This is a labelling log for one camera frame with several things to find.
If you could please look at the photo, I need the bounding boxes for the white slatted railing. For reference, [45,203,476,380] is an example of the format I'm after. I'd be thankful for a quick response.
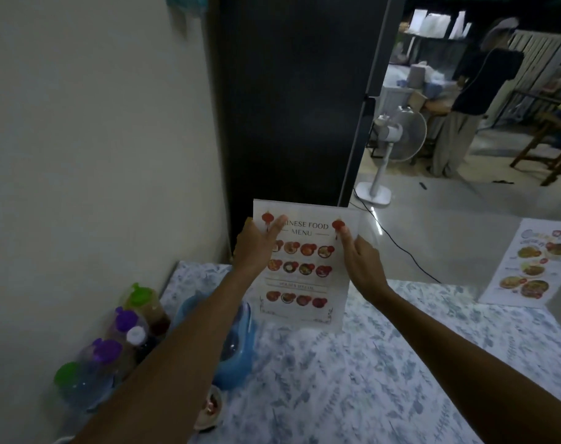
[486,29,561,126]

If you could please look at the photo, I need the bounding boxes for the green cap clear bottle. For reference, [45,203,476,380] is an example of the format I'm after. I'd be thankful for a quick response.
[53,361,116,414]

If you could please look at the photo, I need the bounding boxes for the green cap sauce bottle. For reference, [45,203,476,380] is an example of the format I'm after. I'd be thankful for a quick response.
[123,282,171,335]

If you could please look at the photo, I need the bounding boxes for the black power cable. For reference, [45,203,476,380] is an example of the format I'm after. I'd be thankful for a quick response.
[352,188,443,285]

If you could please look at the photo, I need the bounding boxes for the black refrigerator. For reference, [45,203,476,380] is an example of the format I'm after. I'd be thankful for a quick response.
[205,0,407,257]

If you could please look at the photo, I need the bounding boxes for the brown wooden chair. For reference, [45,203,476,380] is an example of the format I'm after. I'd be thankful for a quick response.
[510,99,561,188]

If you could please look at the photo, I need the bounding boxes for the white cap dark bottle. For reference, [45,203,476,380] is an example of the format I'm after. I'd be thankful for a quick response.
[125,325,160,363]

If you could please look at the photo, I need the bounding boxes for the colourful laminated menu sheet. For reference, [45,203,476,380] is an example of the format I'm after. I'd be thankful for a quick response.
[478,218,561,309]

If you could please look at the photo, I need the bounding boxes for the shelf with white bags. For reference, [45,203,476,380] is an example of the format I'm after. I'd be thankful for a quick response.
[397,8,474,84]

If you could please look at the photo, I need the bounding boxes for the purple cap bottle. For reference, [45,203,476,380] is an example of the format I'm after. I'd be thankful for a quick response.
[108,306,148,347]
[78,338,125,389]

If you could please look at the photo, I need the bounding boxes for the blue floral tablecloth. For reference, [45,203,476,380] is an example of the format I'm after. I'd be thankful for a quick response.
[159,260,561,444]

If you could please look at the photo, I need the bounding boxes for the person's right hand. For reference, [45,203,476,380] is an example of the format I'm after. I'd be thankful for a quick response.
[338,224,393,304]

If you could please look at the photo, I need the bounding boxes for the person's left hand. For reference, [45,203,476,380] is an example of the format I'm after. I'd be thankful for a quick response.
[233,214,289,279]

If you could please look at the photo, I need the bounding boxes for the small white bowl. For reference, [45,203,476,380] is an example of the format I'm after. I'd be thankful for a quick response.
[193,385,226,433]

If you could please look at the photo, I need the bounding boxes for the white standing fan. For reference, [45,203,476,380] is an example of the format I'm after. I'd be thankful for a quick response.
[355,105,428,208]

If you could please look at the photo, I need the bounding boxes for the person's left forearm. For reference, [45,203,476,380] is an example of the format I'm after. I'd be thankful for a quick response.
[71,267,263,444]

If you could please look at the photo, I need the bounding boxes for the clear acrylic menu stand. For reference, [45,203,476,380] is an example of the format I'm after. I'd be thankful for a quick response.
[251,199,363,334]

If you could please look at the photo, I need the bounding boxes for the blue plastic container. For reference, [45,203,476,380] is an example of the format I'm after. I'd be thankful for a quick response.
[169,292,259,392]

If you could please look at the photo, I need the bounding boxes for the person's right forearm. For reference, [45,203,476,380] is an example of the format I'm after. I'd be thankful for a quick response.
[372,286,561,444]

